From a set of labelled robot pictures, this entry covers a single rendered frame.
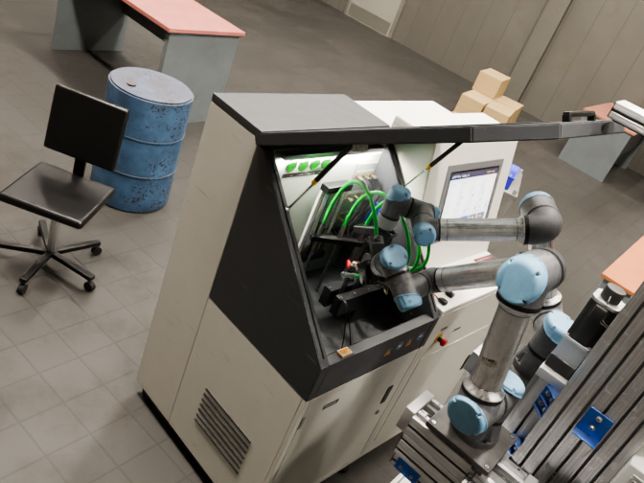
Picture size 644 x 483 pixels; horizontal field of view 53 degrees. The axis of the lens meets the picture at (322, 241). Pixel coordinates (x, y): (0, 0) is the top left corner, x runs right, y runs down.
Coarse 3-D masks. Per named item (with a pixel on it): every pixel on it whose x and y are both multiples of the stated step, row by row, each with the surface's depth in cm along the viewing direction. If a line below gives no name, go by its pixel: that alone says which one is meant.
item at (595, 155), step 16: (608, 112) 868; (576, 144) 856; (592, 144) 843; (608, 144) 832; (624, 144) 820; (640, 144) 926; (576, 160) 860; (592, 160) 848; (608, 160) 836; (624, 160) 944; (592, 176) 852
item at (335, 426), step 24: (408, 360) 264; (360, 384) 242; (384, 384) 261; (312, 408) 223; (336, 408) 240; (360, 408) 259; (384, 408) 281; (312, 432) 238; (336, 432) 256; (360, 432) 278; (288, 456) 235; (312, 456) 254; (336, 456) 275; (288, 480) 251; (312, 480) 272
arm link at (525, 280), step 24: (504, 264) 157; (528, 264) 154; (552, 264) 158; (504, 288) 158; (528, 288) 154; (552, 288) 160; (504, 312) 162; (528, 312) 158; (504, 336) 163; (480, 360) 169; (504, 360) 166; (480, 384) 170; (456, 408) 173; (480, 408) 170; (504, 408) 178; (480, 432) 171
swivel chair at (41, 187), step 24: (72, 96) 322; (72, 120) 326; (96, 120) 325; (120, 120) 324; (48, 144) 332; (72, 144) 331; (96, 144) 330; (120, 144) 330; (48, 168) 338; (0, 192) 307; (24, 192) 313; (48, 192) 320; (72, 192) 327; (96, 192) 335; (48, 216) 308; (72, 216) 311; (48, 240) 339; (96, 240) 364; (72, 264) 340; (24, 288) 322
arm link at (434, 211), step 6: (414, 198) 219; (414, 204) 218; (420, 204) 218; (426, 204) 219; (432, 204) 220; (408, 210) 218; (414, 210) 218; (420, 210) 215; (426, 210) 215; (432, 210) 218; (438, 210) 219; (408, 216) 219; (432, 216) 214; (438, 216) 218
